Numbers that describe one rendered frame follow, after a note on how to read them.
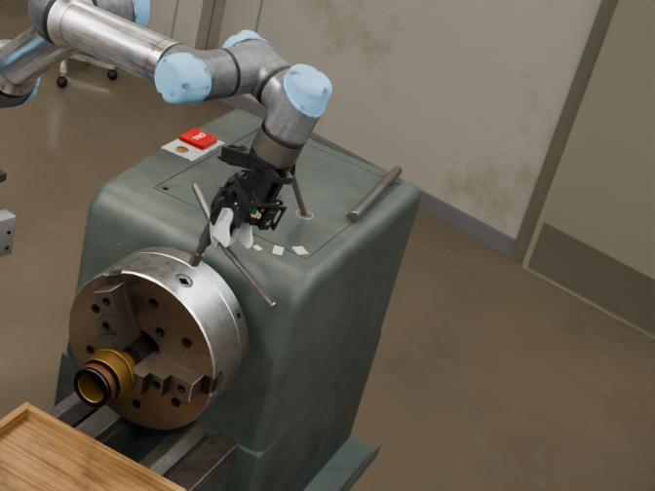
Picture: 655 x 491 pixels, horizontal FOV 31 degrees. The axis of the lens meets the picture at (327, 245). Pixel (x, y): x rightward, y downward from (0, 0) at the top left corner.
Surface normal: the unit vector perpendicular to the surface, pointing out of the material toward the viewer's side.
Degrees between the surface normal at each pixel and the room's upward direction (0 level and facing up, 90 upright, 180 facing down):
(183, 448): 30
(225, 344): 64
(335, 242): 0
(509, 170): 90
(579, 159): 90
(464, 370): 0
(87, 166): 0
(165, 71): 90
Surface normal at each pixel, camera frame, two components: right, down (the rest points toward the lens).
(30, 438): 0.22, -0.85
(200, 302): 0.64, -0.53
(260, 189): -0.81, -0.04
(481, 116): -0.58, 0.28
